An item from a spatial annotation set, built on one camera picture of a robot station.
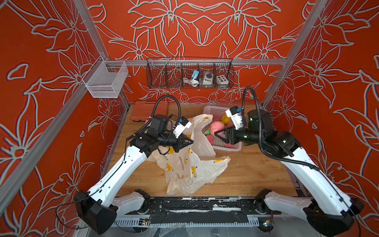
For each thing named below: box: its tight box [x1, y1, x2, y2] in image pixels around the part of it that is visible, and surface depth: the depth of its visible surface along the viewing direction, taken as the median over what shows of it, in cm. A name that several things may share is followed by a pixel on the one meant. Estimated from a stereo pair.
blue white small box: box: [191, 69, 200, 80], surface depth 85 cm
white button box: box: [216, 74, 229, 85], surface depth 97 cm
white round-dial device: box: [202, 70, 214, 86], surface depth 93 cm
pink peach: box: [210, 120, 226, 136], surface depth 63 cm
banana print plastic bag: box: [147, 114, 231, 196], surface depth 70 cm
